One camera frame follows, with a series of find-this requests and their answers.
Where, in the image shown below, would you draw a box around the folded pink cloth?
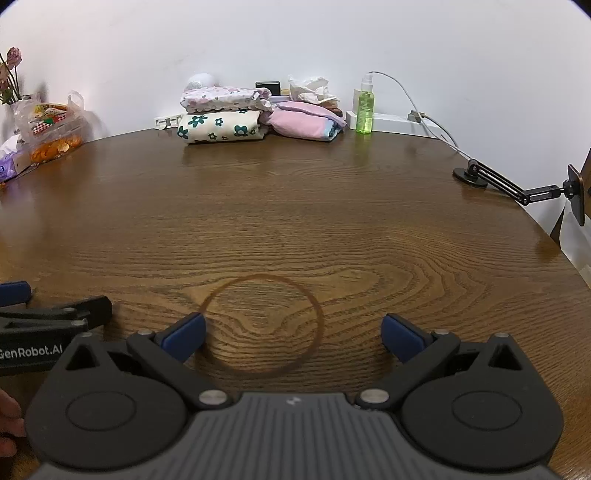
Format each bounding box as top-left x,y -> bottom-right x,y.
268,100 -> 347,141

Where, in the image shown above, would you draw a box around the folded green floral cloth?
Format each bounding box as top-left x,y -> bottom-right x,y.
177,109 -> 269,145

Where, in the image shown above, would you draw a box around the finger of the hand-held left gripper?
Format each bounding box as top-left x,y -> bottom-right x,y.
0,282 -> 32,306
0,296 -> 113,331

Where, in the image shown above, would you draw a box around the pile of oranges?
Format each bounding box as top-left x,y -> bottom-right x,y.
30,134 -> 85,165

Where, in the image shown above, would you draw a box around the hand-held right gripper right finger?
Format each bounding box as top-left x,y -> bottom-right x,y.
355,313 -> 527,410

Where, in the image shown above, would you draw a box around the white charging cable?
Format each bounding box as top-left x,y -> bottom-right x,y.
369,71 -> 472,160

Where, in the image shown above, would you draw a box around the person's left hand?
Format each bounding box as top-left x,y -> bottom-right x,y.
0,388 -> 27,457

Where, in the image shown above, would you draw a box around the crumpled white cloth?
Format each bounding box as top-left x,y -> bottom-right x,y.
287,74 -> 341,108

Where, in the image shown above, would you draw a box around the white power strip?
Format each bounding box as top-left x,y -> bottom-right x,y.
345,111 -> 437,138

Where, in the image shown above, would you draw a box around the clear plastic snack bag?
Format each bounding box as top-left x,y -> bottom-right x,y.
11,90 -> 90,165

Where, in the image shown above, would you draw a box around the green spray bottle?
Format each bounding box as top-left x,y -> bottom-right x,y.
355,74 -> 376,135

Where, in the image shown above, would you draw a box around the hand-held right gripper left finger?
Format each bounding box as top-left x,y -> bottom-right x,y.
65,312 -> 233,411

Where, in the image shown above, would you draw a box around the purple tissue pack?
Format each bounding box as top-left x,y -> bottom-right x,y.
0,136 -> 34,182

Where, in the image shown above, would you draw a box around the white round device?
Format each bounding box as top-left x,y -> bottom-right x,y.
185,73 -> 219,92

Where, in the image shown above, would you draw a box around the pink floral garment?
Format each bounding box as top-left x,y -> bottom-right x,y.
179,85 -> 273,114

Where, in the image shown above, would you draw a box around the dried pink flowers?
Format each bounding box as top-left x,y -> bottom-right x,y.
0,46 -> 25,105

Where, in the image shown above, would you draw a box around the white plastic basin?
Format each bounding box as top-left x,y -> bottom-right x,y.
549,207 -> 591,287

